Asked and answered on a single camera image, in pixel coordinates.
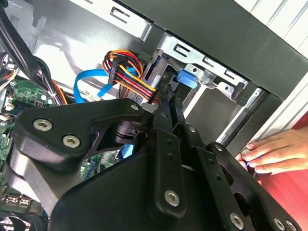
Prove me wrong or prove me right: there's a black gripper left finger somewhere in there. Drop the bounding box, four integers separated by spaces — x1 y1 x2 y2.
11 88 188 215

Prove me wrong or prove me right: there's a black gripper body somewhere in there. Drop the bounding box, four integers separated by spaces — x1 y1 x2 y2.
49 152 230 231

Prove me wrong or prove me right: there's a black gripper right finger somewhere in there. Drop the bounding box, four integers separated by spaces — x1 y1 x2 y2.
169 89 303 231

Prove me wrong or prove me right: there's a round black tool blue ring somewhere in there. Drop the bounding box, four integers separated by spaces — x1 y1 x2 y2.
245 161 264 181

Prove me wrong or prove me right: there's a blue data wire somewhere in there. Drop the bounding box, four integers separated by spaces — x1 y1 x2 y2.
73 66 145 104

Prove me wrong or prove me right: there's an orange red yellow power wire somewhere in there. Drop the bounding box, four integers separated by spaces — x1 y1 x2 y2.
102 49 159 97

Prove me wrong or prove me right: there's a hard disk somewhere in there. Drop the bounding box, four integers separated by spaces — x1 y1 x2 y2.
141 68 198 111

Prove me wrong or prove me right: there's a person's right hand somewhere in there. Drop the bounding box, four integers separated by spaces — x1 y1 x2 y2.
242 128 308 176

